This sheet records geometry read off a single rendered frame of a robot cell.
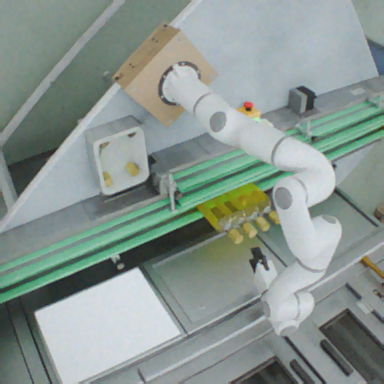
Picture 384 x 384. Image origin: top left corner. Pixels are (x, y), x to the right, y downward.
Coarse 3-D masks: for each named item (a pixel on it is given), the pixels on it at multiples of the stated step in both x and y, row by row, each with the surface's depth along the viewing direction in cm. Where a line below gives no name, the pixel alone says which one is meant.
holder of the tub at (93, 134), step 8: (120, 120) 140; (128, 120) 140; (96, 128) 137; (104, 128) 137; (112, 128) 137; (120, 128) 136; (128, 128) 136; (88, 136) 134; (96, 136) 133; (104, 136) 133; (88, 144) 138; (96, 168) 140; (96, 176) 145; (136, 184) 157; (144, 184) 157; (120, 192) 154; (128, 192) 154; (104, 200) 151
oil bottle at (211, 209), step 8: (208, 200) 155; (216, 200) 155; (200, 208) 156; (208, 208) 152; (216, 208) 151; (208, 216) 153; (216, 216) 148; (224, 216) 148; (216, 224) 149; (224, 224) 147
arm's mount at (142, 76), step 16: (160, 32) 126; (176, 32) 122; (144, 48) 127; (160, 48) 122; (176, 48) 124; (192, 48) 127; (128, 64) 128; (144, 64) 123; (160, 64) 125; (192, 64) 131; (208, 64) 135; (128, 80) 125; (144, 80) 125; (160, 80) 128; (208, 80) 139; (144, 96) 129; (160, 96) 132; (160, 112) 137; (176, 112) 141
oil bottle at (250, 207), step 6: (228, 192) 158; (234, 192) 158; (240, 192) 158; (234, 198) 156; (240, 198) 155; (246, 198) 155; (240, 204) 153; (246, 204) 153; (252, 204) 153; (246, 210) 151; (252, 210) 151; (258, 210) 153; (246, 216) 153
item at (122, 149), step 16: (96, 144) 131; (112, 144) 143; (128, 144) 147; (144, 144) 141; (96, 160) 135; (112, 160) 147; (128, 160) 151; (144, 160) 145; (112, 176) 150; (128, 176) 151; (144, 176) 150; (112, 192) 146
